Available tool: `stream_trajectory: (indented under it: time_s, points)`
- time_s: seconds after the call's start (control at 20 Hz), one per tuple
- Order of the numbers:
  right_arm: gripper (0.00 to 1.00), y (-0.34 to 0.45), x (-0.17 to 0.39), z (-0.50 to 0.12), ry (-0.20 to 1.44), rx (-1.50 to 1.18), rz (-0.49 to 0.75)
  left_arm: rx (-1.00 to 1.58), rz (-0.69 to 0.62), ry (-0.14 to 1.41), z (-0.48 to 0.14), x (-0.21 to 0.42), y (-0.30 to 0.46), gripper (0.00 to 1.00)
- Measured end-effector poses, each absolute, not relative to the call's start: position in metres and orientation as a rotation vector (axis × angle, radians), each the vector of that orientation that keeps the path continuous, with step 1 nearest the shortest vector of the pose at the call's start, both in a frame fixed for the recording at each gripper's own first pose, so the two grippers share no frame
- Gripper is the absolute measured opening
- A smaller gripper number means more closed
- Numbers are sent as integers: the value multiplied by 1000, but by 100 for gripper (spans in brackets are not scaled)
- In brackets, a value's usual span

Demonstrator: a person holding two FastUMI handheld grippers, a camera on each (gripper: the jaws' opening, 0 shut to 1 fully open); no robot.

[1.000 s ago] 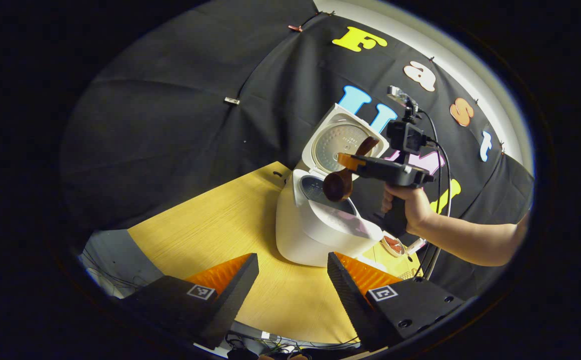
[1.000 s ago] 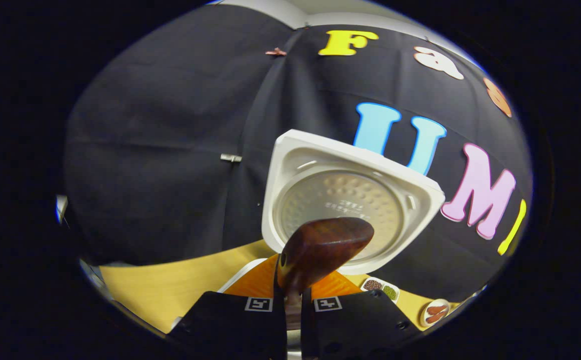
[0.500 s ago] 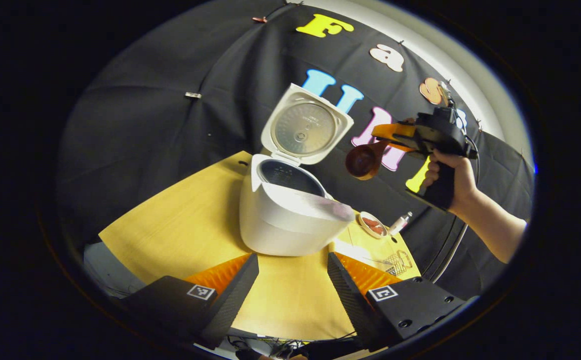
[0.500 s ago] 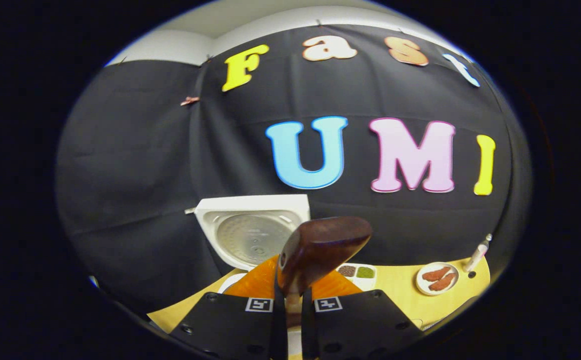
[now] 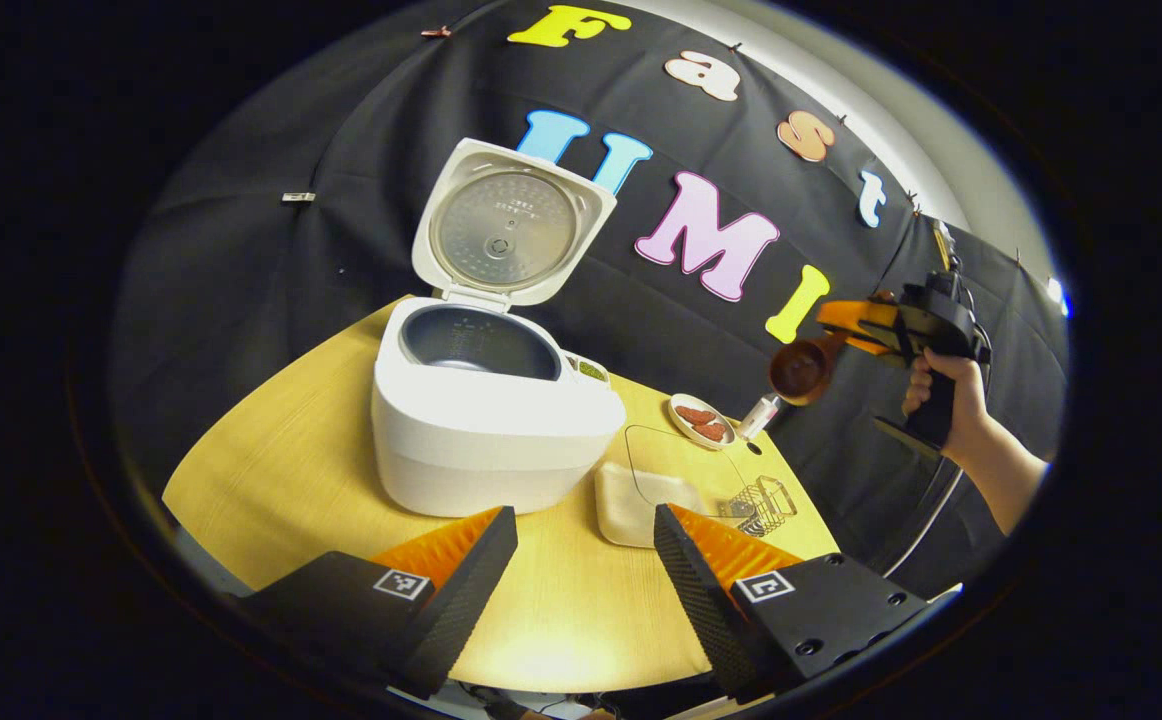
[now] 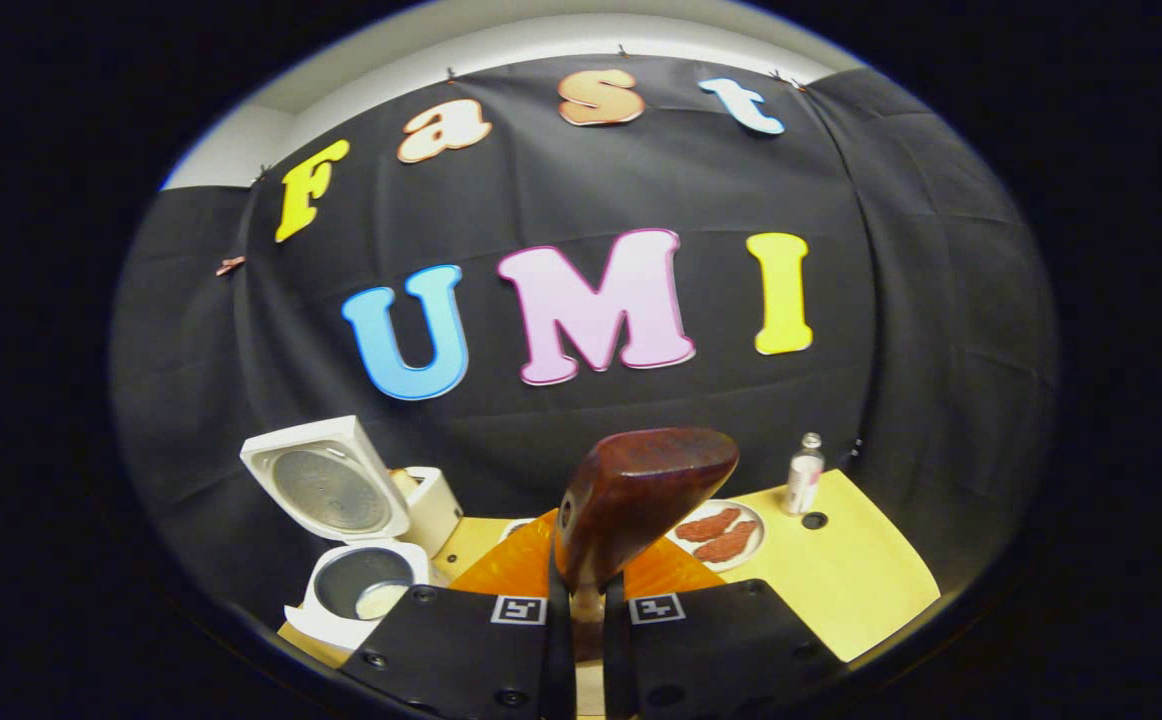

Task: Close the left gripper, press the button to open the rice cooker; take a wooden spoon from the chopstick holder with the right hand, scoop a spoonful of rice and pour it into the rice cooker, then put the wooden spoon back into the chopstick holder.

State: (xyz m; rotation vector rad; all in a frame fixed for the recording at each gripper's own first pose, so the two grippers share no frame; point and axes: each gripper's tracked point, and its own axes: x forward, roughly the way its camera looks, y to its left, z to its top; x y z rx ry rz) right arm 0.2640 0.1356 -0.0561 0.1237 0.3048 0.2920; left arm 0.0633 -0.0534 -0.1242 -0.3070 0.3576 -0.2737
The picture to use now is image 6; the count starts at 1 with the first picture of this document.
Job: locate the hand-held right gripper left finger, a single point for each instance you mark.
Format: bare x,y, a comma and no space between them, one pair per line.
559,670

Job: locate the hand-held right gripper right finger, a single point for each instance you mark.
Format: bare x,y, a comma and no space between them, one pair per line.
616,670

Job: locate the brown wooden spoon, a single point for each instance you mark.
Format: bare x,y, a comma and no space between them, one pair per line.
641,490

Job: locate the white rice cooker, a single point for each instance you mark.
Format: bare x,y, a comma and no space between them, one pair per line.
341,480

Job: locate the white divided seasoning dish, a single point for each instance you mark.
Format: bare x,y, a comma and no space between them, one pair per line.
516,527

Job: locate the red sausage piece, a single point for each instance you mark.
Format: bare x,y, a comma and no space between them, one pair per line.
706,525
726,543

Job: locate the white round plate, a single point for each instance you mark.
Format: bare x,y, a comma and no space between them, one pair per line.
756,545

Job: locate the white toaster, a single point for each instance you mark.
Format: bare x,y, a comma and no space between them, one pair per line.
436,510

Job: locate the toast slice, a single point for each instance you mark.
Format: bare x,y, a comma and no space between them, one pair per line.
403,482

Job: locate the clear bottle with pink label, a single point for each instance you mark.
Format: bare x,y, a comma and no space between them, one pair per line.
803,480

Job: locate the black backdrop cloth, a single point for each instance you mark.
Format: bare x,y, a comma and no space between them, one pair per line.
891,350

